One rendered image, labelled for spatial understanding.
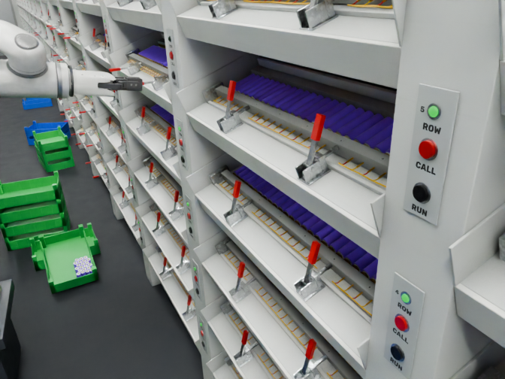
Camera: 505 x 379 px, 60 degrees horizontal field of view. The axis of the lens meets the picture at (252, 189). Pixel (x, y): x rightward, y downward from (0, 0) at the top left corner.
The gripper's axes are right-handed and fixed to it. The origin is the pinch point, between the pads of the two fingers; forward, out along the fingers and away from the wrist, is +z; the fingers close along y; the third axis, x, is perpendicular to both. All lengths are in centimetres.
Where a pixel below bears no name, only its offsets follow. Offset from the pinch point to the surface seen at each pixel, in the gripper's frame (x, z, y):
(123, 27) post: 11.8, 7.7, -44.6
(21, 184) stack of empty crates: -76, -26, -129
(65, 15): 10, 6, -185
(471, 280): -1, 6, 96
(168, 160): -20.8, 9.9, 2.1
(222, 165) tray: -14.4, 15.4, 25.7
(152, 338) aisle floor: -97, 12, -14
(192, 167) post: -14.7, 7.7, 25.4
